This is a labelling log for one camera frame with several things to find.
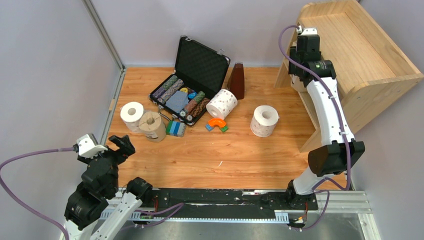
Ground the brown roll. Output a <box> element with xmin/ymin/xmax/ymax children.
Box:
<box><xmin>138</xmin><ymin>111</ymin><xmax>166</xmax><ymax>143</ymax></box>
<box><xmin>290</xmin><ymin>74</ymin><xmax>307</xmax><ymax>93</ymax></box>

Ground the patterned paper roll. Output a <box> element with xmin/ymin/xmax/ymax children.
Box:
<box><xmin>206</xmin><ymin>89</ymin><xmax>238</xmax><ymax>120</ymax></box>
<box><xmin>250</xmin><ymin>105</ymin><xmax>280</xmax><ymax>138</ymax></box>

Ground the brown roll front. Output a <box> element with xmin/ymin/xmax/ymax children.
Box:
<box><xmin>290</xmin><ymin>74</ymin><xmax>307</xmax><ymax>93</ymax></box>

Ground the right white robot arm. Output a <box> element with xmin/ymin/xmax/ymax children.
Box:
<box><xmin>285</xmin><ymin>28</ymin><xmax>365</xmax><ymax>209</ymax></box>

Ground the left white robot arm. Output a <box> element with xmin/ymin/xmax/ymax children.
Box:
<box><xmin>64</xmin><ymin>133</ymin><xmax>153</xmax><ymax>240</ymax></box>

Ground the wooden shelf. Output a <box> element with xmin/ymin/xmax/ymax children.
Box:
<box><xmin>273</xmin><ymin>0</ymin><xmax>424</xmax><ymax>153</ymax></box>

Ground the white toilet paper roll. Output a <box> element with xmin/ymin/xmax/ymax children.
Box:
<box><xmin>120</xmin><ymin>101</ymin><xmax>144</xmax><ymax>133</ymax></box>

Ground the green blue block toy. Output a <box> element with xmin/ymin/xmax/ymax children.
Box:
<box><xmin>165</xmin><ymin>120</ymin><xmax>187</xmax><ymax>138</ymax></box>

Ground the brown metronome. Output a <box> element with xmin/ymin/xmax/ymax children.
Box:
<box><xmin>227</xmin><ymin>62</ymin><xmax>245</xmax><ymax>100</ymax></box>

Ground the orange curved toy piece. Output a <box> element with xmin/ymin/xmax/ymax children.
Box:
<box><xmin>205</xmin><ymin>118</ymin><xmax>229</xmax><ymax>133</ymax></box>

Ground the patterned paper roll lying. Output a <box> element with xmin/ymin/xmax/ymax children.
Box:
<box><xmin>206</xmin><ymin>89</ymin><xmax>238</xmax><ymax>120</ymax></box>

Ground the black poker chip case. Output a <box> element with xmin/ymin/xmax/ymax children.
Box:
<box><xmin>148</xmin><ymin>35</ymin><xmax>231</xmax><ymax>127</ymax></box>

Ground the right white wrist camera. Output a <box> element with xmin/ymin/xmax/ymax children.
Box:
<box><xmin>296</xmin><ymin>25</ymin><xmax>318</xmax><ymax>36</ymax></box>

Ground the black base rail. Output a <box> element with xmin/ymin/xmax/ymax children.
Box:
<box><xmin>140</xmin><ymin>188</ymin><xmax>318</xmax><ymax>221</ymax></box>

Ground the aluminium frame post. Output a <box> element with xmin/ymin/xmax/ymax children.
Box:
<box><xmin>82</xmin><ymin>0</ymin><xmax>125</xmax><ymax>72</ymax></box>

